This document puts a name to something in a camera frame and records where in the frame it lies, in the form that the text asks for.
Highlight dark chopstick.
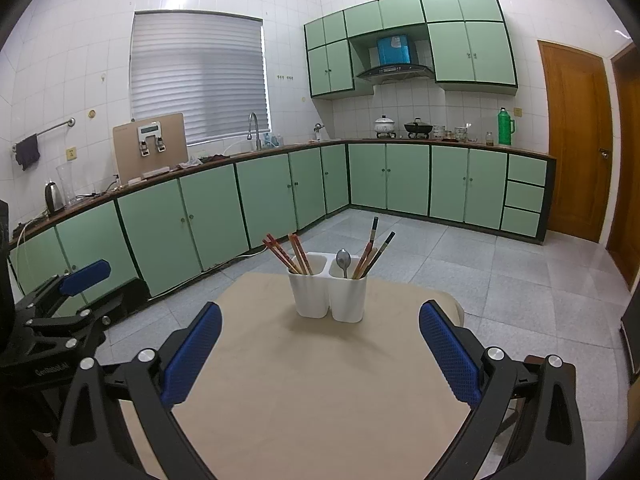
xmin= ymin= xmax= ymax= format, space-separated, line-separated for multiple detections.
xmin=364 ymin=216 xmax=380 ymax=266
xmin=359 ymin=231 xmax=396 ymax=279

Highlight clear glass pitcher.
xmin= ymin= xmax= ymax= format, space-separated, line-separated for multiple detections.
xmin=56 ymin=162 xmax=79 ymax=206

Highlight black wok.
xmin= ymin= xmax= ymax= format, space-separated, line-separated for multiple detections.
xmin=404 ymin=118 xmax=435 ymax=140

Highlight red chopstick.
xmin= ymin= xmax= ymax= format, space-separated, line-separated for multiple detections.
xmin=287 ymin=233 xmax=309 ymax=276
xmin=292 ymin=232 xmax=315 ymax=276
xmin=266 ymin=233 xmax=303 ymax=273
xmin=262 ymin=239 xmax=301 ymax=275

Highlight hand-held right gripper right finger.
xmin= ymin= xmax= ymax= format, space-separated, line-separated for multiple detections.
xmin=418 ymin=301 xmax=587 ymax=480

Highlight light wooden chopstick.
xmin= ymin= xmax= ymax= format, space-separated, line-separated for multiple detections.
xmin=351 ymin=241 xmax=375 ymax=280
xmin=356 ymin=247 xmax=379 ymax=279

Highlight white device on board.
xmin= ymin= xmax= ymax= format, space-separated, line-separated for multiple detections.
xmin=137 ymin=122 xmax=167 ymax=156

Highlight white two-compartment utensil holder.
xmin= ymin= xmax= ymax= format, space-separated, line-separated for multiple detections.
xmin=287 ymin=251 xmax=369 ymax=323

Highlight metal electric kettle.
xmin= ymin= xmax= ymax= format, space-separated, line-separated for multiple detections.
xmin=44 ymin=181 xmax=66 ymax=214

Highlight dark hanging towel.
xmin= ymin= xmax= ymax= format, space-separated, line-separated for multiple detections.
xmin=15 ymin=134 xmax=41 ymax=171

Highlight blue hood chimney cover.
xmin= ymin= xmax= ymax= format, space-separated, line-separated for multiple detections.
xmin=377 ymin=35 xmax=418 ymax=67

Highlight black cabinet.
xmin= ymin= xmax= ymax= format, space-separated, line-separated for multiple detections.
xmin=620 ymin=290 xmax=640 ymax=382

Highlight green base cabinet run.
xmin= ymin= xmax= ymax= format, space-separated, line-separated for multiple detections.
xmin=0 ymin=140 xmax=557 ymax=321

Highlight cloth on counter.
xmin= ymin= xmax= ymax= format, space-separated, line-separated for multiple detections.
xmin=175 ymin=154 xmax=234 ymax=169

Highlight white window blind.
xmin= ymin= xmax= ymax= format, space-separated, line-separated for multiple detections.
xmin=131 ymin=10 xmax=266 ymax=145

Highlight white floor cable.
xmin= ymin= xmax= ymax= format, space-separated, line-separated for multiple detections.
xmin=200 ymin=252 xmax=271 ymax=272

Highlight wall towel bar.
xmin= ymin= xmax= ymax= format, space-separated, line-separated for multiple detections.
xmin=12 ymin=118 xmax=76 ymax=152

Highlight wooden board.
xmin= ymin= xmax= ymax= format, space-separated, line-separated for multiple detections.
xmin=112 ymin=112 xmax=189 ymax=184

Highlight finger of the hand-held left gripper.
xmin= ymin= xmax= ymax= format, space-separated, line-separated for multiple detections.
xmin=22 ymin=278 xmax=151 ymax=361
xmin=14 ymin=259 xmax=112 ymax=318

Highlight green wall cabinets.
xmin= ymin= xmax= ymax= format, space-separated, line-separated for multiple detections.
xmin=304 ymin=0 xmax=518 ymax=100

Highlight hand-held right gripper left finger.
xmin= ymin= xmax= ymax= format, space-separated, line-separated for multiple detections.
xmin=54 ymin=301 xmax=223 ymax=480

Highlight range hood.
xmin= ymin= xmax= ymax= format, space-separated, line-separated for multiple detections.
xmin=356 ymin=64 xmax=435 ymax=84

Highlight group of glass jars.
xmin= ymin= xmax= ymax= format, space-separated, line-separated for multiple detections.
xmin=432 ymin=124 xmax=476 ymax=142

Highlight green thermos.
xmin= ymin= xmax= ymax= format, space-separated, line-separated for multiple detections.
xmin=496 ymin=107 xmax=515 ymax=147

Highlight wooden door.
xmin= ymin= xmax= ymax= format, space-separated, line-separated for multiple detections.
xmin=537 ymin=40 xmax=614 ymax=244
xmin=606 ymin=42 xmax=640 ymax=289

